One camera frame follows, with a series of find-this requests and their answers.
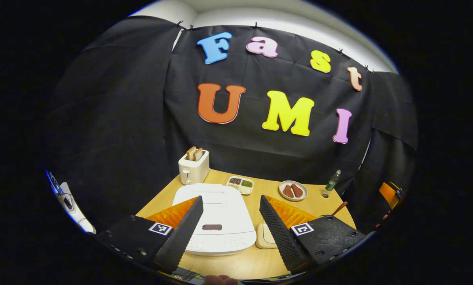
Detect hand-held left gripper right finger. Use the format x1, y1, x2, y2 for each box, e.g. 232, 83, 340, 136
259, 195, 368, 274

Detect cream toaster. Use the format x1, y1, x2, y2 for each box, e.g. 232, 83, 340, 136
178, 150, 210, 186

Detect white rice cooker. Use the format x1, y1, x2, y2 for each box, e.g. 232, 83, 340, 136
172, 183, 257, 257

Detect brown wooden spoon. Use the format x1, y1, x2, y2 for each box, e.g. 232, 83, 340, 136
319, 201, 348, 218

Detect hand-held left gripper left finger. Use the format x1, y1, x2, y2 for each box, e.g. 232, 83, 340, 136
95, 195, 204, 274

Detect clear rice box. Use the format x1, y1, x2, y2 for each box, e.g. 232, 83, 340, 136
255, 222, 278, 249

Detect green label water bottle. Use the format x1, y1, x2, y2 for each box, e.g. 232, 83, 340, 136
325, 169, 342, 192

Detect white divided grain dish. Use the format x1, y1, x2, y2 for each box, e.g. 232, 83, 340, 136
226, 176, 255, 196

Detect white round plate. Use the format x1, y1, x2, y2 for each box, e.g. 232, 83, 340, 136
279, 180, 308, 201

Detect black backdrop cloth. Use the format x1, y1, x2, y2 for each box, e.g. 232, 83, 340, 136
44, 16, 419, 234

